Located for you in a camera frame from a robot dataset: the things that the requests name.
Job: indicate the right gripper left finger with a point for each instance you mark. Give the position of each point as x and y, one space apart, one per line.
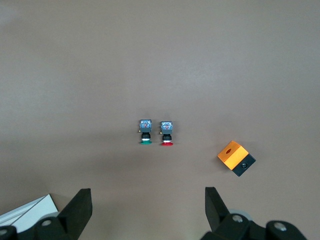
72 217

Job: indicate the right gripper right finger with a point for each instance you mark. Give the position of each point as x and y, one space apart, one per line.
220 220

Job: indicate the white drawer cabinet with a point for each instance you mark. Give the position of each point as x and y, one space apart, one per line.
25 212

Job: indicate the orange black button box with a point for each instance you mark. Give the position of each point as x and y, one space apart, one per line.
232 155

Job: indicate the red push button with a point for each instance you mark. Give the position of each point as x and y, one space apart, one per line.
166 127

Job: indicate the green push button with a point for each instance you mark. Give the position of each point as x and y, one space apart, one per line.
145 126

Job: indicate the brown table cover mat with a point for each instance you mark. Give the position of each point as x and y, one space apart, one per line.
160 62

